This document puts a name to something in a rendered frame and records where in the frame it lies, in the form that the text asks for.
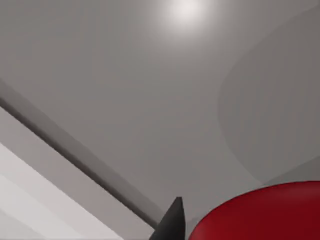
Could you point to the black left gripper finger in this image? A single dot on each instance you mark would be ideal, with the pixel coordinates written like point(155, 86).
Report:
point(173, 226)

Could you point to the red round object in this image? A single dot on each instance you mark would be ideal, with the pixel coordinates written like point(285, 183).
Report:
point(257, 215)

